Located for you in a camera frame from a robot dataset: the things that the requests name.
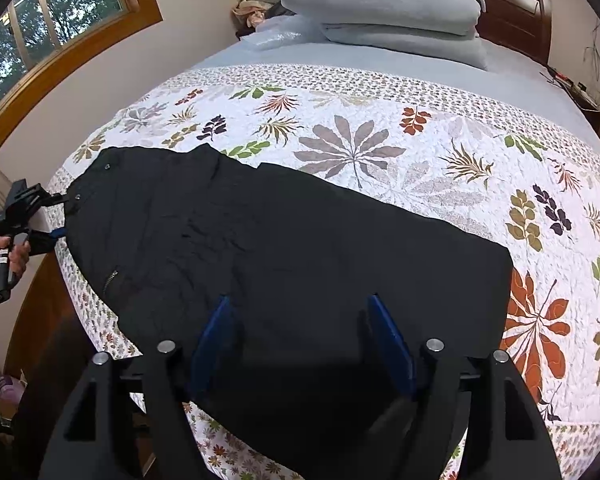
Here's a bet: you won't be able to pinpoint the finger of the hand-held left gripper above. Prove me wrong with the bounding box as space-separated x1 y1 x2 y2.
42 191 81 211
29 227 67 256

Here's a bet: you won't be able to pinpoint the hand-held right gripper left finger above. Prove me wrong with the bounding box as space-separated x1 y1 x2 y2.
39 295 233 480

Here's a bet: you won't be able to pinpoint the hanging wall cables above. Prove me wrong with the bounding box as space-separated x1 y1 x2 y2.
582 20 600 81

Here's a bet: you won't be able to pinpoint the pile of clothes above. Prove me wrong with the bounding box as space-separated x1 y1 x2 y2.
232 0 296 36

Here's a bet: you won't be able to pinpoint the light blue pillow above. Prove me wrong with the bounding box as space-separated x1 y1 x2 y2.
320 22 488 71

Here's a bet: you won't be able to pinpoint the black pants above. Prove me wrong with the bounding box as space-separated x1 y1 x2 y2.
62 142 513 476

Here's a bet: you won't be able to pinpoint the clear plastic bag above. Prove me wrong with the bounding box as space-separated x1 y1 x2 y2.
245 27 321 51

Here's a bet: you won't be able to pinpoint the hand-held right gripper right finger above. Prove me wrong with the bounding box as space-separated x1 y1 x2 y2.
365 294 563 480

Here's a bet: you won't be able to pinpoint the floral quilted bedspread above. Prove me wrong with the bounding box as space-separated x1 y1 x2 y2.
45 62 600 480

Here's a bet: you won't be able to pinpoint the purple bottle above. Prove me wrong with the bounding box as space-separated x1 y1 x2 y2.
0 375 22 402

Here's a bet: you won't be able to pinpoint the dark wooden nightstand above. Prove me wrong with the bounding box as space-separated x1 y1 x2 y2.
545 62 600 131

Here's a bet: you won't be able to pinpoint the light blue bed sheet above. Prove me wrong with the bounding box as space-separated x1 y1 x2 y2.
192 15 600 161

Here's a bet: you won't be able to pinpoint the large wooden framed window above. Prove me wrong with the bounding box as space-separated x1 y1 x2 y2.
0 0 163 158

